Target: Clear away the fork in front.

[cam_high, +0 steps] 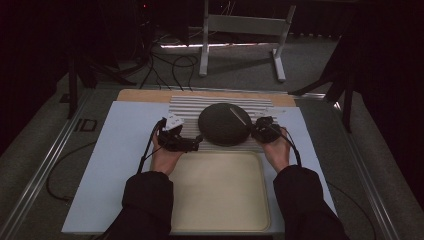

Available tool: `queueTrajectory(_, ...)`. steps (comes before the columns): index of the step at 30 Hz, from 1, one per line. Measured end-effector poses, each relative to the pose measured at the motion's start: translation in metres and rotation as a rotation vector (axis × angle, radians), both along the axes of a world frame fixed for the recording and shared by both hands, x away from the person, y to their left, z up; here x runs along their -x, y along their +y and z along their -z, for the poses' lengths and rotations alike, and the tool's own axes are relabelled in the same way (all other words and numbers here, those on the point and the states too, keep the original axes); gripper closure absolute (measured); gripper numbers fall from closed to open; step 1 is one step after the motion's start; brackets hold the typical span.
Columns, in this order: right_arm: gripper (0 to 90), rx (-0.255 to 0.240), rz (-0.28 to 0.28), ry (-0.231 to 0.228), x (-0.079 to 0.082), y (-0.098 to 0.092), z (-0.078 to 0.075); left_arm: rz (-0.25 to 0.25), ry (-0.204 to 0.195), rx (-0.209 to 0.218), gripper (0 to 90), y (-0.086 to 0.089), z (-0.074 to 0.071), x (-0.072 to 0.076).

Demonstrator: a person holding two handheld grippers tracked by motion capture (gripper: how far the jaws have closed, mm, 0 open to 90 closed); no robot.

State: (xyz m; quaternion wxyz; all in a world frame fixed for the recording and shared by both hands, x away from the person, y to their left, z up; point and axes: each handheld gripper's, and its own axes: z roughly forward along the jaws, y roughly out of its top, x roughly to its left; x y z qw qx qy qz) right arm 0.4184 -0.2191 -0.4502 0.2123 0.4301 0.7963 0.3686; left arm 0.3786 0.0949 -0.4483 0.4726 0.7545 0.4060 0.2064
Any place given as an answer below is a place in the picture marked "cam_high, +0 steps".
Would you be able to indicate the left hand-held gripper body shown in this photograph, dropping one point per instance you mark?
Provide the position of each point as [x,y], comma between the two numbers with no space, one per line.
[173,135]

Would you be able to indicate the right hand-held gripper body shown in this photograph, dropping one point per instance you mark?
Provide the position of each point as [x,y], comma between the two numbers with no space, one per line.
[266,130]

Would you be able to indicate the dark round plate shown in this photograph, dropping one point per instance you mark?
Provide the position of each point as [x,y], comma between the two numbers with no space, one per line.
[221,126]

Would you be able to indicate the silver fork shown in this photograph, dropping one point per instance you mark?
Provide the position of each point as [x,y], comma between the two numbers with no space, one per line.
[238,116]

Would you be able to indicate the person's right hand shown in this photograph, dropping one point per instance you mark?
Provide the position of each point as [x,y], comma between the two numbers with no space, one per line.
[278,153]

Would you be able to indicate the person's left hand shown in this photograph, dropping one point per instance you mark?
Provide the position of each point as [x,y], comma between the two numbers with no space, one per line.
[165,160]

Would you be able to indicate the striped placemat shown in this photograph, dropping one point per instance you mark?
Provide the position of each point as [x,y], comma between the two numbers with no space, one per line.
[193,106]

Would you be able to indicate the beige tray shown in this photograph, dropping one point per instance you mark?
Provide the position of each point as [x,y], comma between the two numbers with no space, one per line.
[220,193]

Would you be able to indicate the light blue table sheet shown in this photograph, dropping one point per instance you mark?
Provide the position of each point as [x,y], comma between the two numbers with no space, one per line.
[116,150]

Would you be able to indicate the black tripod stand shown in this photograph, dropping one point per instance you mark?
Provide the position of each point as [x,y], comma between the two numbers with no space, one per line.
[346,100]
[72,90]

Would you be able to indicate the black floor bracket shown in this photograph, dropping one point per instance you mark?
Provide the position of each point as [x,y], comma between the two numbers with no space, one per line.
[86,125]

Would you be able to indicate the white metal stand frame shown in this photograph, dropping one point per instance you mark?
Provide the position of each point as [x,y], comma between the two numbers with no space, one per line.
[246,25]

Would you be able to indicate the aluminium rail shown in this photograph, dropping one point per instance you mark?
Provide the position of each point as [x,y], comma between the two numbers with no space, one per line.
[40,170]
[370,186]

